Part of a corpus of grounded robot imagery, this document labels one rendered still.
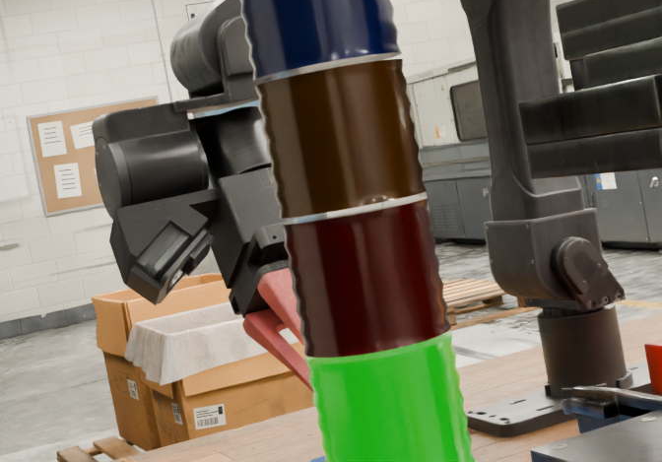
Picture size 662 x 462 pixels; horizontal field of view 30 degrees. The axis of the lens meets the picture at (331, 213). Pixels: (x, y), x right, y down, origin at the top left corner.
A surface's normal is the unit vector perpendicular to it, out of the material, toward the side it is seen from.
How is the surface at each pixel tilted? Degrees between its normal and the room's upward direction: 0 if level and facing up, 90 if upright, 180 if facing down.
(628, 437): 0
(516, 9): 100
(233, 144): 66
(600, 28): 90
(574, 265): 90
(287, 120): 76
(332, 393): 104
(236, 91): 90
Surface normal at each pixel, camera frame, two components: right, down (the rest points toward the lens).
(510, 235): -0.90, 0.15
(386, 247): 0.27, -0.25
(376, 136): 0.47, 0.21
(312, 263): -0.67, -0.08
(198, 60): -0.84, 0.36
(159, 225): 0.24, -0.51
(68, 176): 0.33, -0.01
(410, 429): 0.23, 0.26
